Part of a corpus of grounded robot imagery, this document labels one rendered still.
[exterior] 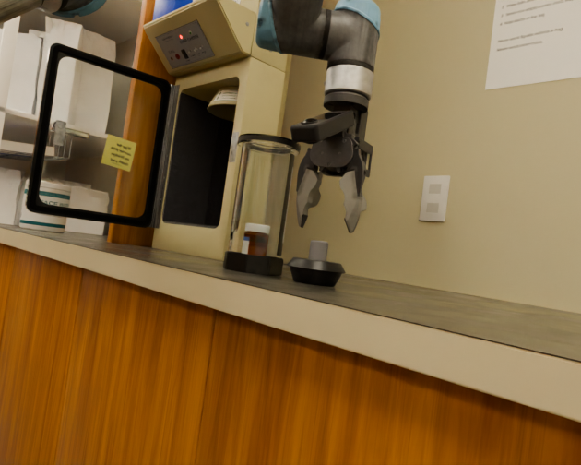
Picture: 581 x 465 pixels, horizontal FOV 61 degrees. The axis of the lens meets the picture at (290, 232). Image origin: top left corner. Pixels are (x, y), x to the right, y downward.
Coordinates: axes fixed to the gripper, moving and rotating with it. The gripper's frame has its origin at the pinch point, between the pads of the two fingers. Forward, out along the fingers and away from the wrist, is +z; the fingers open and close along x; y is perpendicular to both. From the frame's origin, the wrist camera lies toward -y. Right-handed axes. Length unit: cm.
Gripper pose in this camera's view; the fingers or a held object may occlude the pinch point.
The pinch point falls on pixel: (324, 222)
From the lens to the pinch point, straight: 76.7
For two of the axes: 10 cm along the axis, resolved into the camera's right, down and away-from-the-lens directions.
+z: -1.3, 9.9, -0.3
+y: 5.0, 1.0, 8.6
